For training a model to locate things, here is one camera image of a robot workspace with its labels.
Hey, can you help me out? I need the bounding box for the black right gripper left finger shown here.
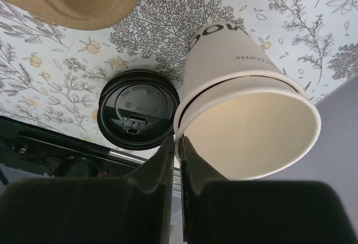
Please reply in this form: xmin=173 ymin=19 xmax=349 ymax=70
xmin=1 ymin=137 xmax=174 ymax=243

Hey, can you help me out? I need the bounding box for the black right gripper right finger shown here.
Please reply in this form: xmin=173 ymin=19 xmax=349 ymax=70
xmin=178 ymin=137 xmax=357 ymax=243

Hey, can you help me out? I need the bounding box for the white paper coffee cup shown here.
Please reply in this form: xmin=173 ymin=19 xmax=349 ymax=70
xmin=174 ymin=21 xmax=321 ymax=180

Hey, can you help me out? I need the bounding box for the black plastic cup lid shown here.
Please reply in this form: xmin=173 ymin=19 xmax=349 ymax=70
xmin=97 ymin=69 xmax=180 ymax=151

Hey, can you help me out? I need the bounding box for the floral patterned table mat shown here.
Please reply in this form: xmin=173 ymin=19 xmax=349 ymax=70
xmin=1 ymin=0 xmax=357 ymax=146

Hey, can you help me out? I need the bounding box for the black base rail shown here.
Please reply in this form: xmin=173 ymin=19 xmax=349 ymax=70
xmin=1 ymin=116 xmax=145 ymax=177

